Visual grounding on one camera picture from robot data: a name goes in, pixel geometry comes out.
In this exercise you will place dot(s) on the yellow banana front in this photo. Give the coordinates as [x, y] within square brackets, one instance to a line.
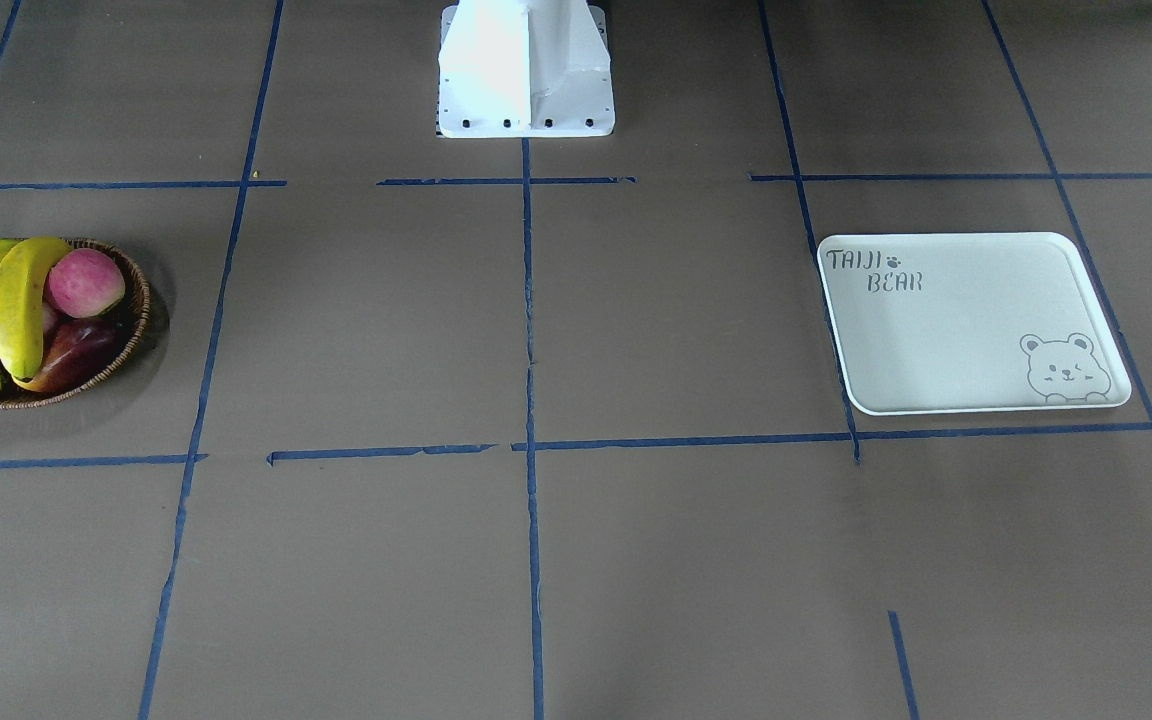
[23, 274]

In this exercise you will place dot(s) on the brown wicker basket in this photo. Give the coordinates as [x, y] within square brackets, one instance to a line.
[131, 317]

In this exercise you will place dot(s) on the white bear print tray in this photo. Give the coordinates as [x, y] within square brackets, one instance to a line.
[945, 323]

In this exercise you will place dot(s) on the pale pink apple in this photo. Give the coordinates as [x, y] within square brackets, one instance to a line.
[51, 319]

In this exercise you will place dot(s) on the dark red mango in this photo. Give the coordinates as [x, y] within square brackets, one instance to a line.
[79, 350]

